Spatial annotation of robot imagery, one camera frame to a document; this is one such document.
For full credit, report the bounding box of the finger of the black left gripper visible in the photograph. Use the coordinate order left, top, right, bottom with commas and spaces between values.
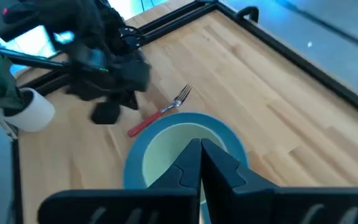
90, 100, 122, 126
116, 90, 140, 111

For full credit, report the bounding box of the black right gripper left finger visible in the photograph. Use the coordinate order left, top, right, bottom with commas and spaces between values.
37, 138, 202, 224

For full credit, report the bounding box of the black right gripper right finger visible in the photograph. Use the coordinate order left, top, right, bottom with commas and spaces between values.
201, 139, 358, 224

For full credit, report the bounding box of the red-handled metal fork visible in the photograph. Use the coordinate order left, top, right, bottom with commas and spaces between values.
127, 83, 193, 138

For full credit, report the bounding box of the blue plate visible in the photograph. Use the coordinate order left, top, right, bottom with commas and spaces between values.
122, 111, 250, 224

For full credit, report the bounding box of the pale green bowl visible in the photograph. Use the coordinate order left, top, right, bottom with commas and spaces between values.
141, 123, 229, 205

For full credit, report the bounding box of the white plant pot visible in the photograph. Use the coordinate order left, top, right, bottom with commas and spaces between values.
3, 87, 56, 133

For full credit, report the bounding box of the white flat box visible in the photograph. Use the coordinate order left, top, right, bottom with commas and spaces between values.
0, 26, 57, 59

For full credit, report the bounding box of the silver aluminium bracket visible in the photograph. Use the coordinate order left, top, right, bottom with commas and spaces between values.
0, 108, 19, 141

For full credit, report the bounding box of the black clamp handle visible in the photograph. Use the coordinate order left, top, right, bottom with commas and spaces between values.
235, 5, 260, 23

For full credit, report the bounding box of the black aluminium table frame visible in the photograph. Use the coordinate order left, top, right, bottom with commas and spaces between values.
0, 0, 358, 224

